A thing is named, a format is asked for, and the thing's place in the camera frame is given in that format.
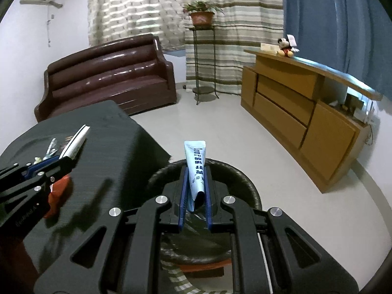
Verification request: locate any beige striped curtain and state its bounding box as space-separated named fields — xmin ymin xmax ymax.
xmin=182 ymin=0 xmax=285 ymax=96

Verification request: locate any potted plant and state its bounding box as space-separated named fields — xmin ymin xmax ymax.
xmin=183 ymin=1 xmax=224 ymax=27

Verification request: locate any orange snack packet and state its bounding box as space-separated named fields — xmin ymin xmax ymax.
xmin=43 ymin=174 xmax=74 ymax=219

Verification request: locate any round bin with black liner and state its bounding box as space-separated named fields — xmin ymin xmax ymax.
xmin=146 ymin=159 xmax=263 ymax=274

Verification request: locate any blue curtain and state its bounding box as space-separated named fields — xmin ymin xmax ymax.
xmin=280 ymin=0 xmax=387 ymax=100

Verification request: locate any wooden cabinet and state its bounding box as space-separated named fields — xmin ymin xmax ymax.
xmin=240 ymin=48 xmax=384 ymax=194

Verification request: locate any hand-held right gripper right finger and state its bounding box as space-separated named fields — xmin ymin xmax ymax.
xmin=204 ymin=164 xmax=361 ymax=294

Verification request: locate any mouse plush toy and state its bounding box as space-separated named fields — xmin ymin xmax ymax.
xmin=276 ymin=35 xmax=300 ymax=58

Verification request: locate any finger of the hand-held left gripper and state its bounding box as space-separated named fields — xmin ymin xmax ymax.
xmin=0 ymin=156 xmax=74 ymax=212
xmin=0 ymin=158 xmax=61 ymax=188

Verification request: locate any brown leather sofa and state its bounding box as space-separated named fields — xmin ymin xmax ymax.
xmin=34 ymin=34 xmax=178 ymax=123

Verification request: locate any sheer striped curtain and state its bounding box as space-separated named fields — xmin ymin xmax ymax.
xmin=88 ymin=0 xmax=185 ymax=52

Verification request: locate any light blue squeeze tube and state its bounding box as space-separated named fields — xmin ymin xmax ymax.
xmin=184 ymin=140 xmax=207 ymax=212

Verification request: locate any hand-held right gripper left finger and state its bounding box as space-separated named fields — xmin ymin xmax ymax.
xmin=33 ymin=165 xmax=189 ymax=294

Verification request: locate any black metal plant stand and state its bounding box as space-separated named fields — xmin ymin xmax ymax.
xmin=185 ymin=25 xmax=220 ymax=105

